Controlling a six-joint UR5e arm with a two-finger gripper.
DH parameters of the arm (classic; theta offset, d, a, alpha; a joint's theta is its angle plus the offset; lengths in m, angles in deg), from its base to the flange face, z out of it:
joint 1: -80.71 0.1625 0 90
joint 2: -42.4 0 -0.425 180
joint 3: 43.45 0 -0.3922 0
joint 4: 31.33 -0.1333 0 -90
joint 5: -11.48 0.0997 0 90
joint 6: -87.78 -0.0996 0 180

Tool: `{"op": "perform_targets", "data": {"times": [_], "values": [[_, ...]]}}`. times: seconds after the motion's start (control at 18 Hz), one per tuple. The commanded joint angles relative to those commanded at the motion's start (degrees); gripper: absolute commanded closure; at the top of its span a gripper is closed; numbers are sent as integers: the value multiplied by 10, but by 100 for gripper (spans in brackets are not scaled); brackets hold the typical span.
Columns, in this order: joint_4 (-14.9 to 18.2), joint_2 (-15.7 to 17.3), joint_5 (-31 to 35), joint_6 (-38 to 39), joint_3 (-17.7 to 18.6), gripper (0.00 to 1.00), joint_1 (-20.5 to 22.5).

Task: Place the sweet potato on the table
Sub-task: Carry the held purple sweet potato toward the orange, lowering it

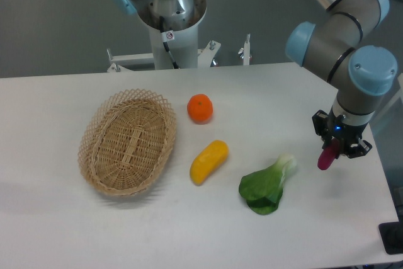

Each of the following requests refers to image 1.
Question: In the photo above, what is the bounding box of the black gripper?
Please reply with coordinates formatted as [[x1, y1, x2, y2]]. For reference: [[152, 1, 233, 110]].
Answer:
[[312, 110, 372, 159]]

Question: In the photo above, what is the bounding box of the purple sweet potato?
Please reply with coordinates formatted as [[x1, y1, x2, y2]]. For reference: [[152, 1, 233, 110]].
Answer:
[[317, 146, 339, 171]]

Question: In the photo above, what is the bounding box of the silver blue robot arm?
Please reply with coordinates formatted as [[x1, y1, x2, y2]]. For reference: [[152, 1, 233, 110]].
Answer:
[[114, 0, 398, 169]]

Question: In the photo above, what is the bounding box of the green bok choy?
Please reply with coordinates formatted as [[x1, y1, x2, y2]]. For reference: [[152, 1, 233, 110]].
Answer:
[[238, 154, 297, 215]]

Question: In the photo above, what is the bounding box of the black device at table edge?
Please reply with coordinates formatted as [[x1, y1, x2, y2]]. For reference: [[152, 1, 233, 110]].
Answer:
[[378, 222, 402, 255]]

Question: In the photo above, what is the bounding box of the yellow mango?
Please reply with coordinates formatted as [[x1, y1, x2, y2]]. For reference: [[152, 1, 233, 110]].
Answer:
[[190, 140, 229, 186]]

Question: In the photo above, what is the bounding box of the orange tangerine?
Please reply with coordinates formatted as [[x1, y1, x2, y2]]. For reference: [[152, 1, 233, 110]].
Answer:
[[186, 94, 213, 124]]

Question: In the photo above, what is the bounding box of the woven wicker basket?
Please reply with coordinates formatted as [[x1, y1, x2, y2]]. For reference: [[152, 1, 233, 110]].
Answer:
[[78, 89, 176, 197]]

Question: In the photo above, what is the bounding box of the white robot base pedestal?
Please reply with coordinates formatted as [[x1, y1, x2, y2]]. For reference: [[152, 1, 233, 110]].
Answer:
[[139, 0, 207, 70]]

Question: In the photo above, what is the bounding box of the black cable on pedestal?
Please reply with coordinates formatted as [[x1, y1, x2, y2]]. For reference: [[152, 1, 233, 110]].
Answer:
[[159, 16, 181, 70]]

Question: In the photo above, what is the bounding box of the white metal mounting frame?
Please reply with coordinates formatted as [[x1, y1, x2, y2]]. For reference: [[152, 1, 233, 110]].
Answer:
[[106, 33, 253, 72]]

